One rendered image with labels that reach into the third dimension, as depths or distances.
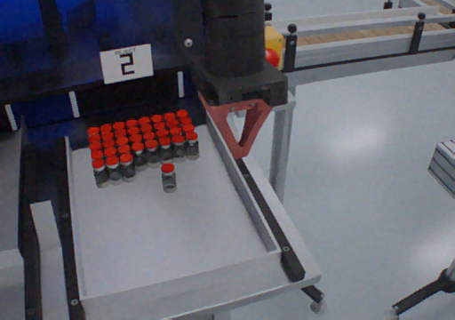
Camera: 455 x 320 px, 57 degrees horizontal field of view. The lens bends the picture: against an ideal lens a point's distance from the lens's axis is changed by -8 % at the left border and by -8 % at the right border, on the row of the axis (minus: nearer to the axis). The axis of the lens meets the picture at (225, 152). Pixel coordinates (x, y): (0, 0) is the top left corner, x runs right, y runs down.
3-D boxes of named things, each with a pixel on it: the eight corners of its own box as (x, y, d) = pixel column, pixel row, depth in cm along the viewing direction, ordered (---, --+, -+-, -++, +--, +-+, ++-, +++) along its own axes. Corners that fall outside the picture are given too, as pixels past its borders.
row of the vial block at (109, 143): (93, 164, 76) (88, 142, 73) (194, 144, 80) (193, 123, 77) (94, 172, 74) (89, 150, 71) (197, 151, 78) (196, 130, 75)
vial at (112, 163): (109, 178, 73) (104, 156, 70) (122, 175, 73) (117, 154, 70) (110, 187, 71) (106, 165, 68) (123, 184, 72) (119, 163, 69)
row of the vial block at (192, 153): (94, 172, 74) (89, 151, 71) (197, 151, 78) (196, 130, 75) (95, 180, 72) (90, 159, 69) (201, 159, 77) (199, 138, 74)
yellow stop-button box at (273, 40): (233, 59, 89) (234, 25, 84) (267, 53, 90) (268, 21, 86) (247, 76, 83) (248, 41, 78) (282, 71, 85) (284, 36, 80)
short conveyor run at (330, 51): (219, 102, 97) (219, 36, 87) (200, 69, 109) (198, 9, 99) (456, 63, 114) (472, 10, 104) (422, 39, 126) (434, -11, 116)
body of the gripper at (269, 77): (249, 63, 48) (246, -4, 44) (290, 98, 40) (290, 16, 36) (190, 73, 47) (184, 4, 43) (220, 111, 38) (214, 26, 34)
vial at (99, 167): (96, 180, 72) (91, 159, 69) (108, 178, 73) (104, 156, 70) (97, 190, 71) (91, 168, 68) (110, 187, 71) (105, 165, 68)
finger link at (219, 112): (253, 131, 52) (251, 52, 47) (279, 161, 46) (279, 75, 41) (196, 142, 50) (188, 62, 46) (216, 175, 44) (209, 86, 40)
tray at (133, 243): (69, 152, 78) (65, 137, 76) (208, 125, 85) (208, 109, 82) (86, 315, 53) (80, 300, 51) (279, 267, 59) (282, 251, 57)
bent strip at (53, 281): (41, 231, 64) (29, 204, 60) (59, 227, 65) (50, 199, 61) (43, 309, 54) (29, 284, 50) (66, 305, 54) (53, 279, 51)
